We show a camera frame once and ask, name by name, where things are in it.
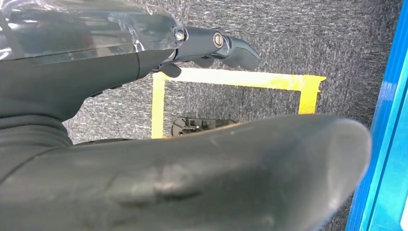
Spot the blue metal shelf rack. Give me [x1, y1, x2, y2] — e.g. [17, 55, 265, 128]
[345, 0, 408, 231]

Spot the yellow floor tape square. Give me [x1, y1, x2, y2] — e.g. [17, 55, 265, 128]
[151, 67, 327, 140]

